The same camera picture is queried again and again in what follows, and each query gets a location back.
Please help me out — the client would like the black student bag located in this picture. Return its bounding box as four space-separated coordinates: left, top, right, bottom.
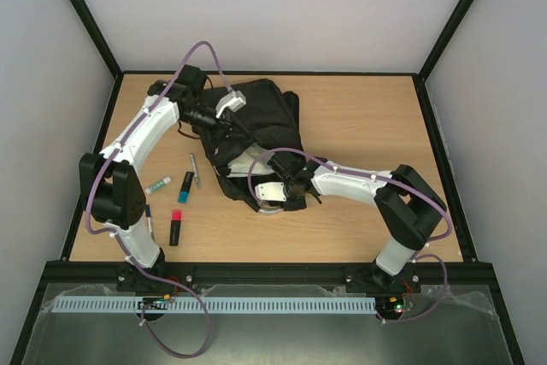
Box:
197 79 303 212

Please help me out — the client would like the blue-capped white pen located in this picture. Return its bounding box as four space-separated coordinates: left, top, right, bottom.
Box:
144 204 155 239

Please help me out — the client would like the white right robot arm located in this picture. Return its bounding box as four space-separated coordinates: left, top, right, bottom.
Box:
255 153 447 290

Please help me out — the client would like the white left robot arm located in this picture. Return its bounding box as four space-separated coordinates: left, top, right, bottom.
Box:
79 66 246 268

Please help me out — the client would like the green-capped white marker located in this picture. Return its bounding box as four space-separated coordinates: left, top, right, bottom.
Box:
189 152 201 188

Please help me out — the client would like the green glue stick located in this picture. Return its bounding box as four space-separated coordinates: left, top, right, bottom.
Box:
144 176 172 195

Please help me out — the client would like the blue highlighter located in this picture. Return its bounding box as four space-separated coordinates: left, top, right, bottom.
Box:
178 171 195 204

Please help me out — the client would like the pink highlighter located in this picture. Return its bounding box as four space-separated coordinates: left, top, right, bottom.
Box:
169 209 182 246

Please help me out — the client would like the metal front tray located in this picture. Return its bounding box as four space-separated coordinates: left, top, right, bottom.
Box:
21 284 512 364

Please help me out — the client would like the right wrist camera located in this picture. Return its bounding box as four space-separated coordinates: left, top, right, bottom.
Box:
255 182 287 203

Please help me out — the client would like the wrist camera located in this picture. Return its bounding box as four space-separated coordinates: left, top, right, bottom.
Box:
215 91 246 119
255 182 287 203

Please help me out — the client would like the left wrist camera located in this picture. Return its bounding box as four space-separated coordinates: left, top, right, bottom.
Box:
215 91 246 119

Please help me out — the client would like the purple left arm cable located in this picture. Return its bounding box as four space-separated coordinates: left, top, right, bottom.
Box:
85 41 236 357

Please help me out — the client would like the black aluminium frame rail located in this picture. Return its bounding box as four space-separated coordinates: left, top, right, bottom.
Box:
38 261 499 296

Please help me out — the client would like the light blue cable duct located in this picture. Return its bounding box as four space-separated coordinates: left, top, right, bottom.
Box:
51 296 376 315

